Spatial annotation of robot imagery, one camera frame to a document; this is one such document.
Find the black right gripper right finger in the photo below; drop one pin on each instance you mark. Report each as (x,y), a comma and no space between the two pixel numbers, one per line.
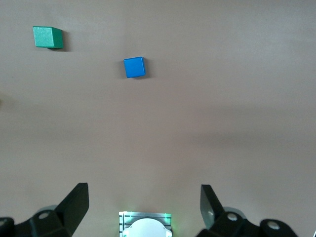
(212,209)

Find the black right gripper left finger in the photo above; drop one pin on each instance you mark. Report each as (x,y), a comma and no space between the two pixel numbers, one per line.
(70,209)

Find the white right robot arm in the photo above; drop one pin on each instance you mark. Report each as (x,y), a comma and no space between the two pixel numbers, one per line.
(148,228)

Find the blue wooden block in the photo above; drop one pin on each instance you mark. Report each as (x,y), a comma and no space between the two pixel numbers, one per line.
(134,67)

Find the green wooden block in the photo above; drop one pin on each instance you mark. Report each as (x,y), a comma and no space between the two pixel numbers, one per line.
(44,37)

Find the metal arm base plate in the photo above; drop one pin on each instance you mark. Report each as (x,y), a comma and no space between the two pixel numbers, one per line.
(128,215)

